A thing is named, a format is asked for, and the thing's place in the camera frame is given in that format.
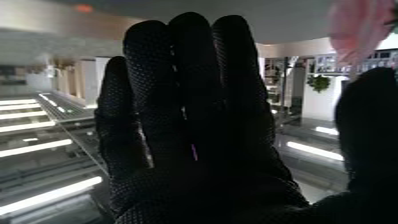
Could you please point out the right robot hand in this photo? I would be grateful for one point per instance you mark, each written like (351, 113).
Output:
(196, 133)

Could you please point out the pink flower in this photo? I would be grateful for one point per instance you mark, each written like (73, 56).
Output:
(361, 30)

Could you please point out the green potted plant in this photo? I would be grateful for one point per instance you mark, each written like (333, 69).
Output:
(320, 83)

